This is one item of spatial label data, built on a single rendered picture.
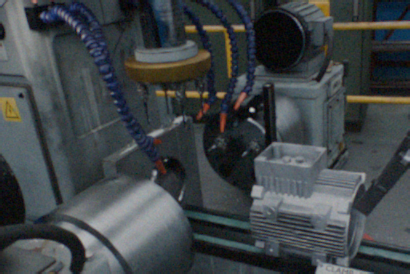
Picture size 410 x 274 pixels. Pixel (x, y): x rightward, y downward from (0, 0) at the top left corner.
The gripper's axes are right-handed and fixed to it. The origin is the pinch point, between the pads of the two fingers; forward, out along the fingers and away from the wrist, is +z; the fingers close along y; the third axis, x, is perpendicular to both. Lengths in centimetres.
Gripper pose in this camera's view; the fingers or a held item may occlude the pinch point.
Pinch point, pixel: (371, 197)
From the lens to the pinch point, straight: 89.1
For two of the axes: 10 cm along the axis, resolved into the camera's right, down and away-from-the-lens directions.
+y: -4.4, 4.1, -8.0
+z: -3.8, 7.1, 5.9
